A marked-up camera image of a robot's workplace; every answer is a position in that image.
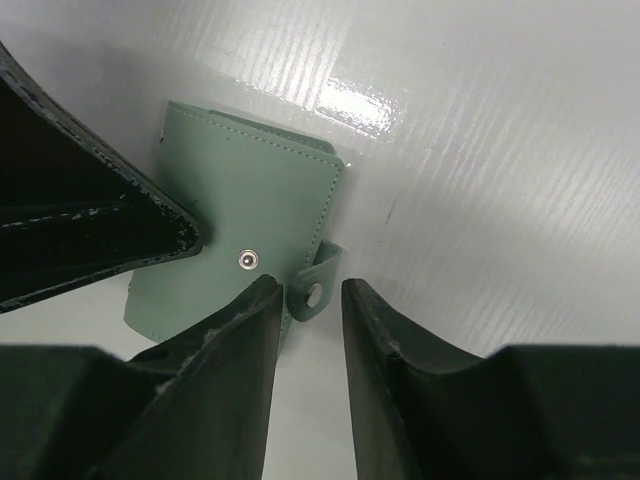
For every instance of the green card holder wallet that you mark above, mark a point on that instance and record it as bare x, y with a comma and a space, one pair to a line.
262, 196

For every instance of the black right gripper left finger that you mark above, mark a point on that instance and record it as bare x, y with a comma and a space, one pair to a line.
196, 406

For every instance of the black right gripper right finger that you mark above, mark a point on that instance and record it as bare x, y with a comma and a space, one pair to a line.
422, 408

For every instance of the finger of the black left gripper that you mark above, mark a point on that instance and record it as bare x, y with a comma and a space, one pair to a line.
90, 150
69, 218

